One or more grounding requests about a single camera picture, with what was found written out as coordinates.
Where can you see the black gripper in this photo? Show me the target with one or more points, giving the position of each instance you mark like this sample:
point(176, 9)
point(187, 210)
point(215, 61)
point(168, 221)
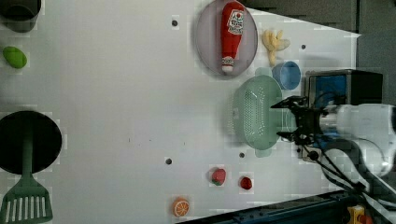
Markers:
point(307, 121)

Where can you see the green plastic strainer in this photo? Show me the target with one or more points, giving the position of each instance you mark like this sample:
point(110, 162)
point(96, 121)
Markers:
point(255, 122)

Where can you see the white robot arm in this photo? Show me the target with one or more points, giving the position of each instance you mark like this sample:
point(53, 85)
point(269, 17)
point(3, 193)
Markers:
point(355, 143)

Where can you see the green plastic mug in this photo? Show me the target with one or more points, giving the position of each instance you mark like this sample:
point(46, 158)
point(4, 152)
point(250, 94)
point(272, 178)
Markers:
point(288, 121)

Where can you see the blue plastic cup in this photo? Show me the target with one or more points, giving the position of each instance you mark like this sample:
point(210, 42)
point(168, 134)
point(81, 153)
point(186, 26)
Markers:
point(288, 75)

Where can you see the yellow banana peel toy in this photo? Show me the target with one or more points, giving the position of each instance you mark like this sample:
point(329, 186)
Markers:
point(274, 42)

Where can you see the small red fruit toy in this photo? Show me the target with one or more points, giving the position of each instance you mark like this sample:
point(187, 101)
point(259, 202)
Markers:
point(246, 183)

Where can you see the strawberry toy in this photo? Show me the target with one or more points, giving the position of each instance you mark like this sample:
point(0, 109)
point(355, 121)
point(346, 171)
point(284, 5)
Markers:
point(218, 177)

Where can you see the red ketchup bottle toy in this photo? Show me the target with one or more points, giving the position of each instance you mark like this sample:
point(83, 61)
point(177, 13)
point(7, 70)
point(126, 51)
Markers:
point(231, 32)

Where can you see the grey round plate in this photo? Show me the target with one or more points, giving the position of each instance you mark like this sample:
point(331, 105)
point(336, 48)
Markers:
point(208, 42)

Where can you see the orange slice toy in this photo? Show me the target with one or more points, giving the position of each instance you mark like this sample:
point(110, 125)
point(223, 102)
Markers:
point(180, 207)

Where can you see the black round pan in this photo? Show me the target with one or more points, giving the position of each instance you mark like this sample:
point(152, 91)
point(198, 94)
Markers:
point(33, 129)

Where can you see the green slotted spatula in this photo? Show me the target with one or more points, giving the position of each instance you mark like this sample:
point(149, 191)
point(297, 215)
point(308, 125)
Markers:
point(27, 202)

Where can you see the green lime toy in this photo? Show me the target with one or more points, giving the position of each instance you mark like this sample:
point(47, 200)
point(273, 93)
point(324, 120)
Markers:
point(15, 57)

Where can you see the black cylindrical cup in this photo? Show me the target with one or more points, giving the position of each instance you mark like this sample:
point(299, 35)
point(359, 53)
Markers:
point(20, 15)

